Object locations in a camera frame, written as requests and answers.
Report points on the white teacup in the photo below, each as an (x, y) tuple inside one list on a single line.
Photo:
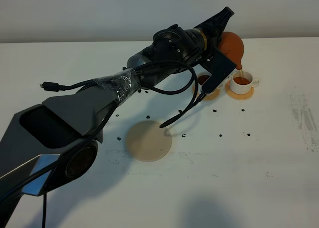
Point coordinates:
[(203, 77), (242, 82)]

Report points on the right white teacup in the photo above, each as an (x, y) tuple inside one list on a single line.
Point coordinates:
[(242, 82)]

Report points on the left white teacup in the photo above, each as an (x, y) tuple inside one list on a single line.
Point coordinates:
[(203, 77)]

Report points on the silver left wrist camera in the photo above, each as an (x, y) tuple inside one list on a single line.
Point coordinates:
[(219, 66)]

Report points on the brown clay teapot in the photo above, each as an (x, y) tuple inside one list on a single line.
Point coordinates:
[(232, 47)]

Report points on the orange coaster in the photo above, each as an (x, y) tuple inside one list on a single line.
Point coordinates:
[(240, 95), (208, 97)]

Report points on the beige teapot coaster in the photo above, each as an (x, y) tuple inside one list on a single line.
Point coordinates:
[(147, 142)]

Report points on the left orange coaster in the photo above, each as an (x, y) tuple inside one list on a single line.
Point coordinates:
[(208, 97)]

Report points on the right orange coaster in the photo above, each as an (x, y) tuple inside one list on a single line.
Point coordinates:
[(240, 95)]

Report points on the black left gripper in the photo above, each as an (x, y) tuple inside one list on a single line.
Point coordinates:
[(209, 34)]

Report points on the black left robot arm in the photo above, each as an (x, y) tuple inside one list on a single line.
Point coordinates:
[(52, 143)]

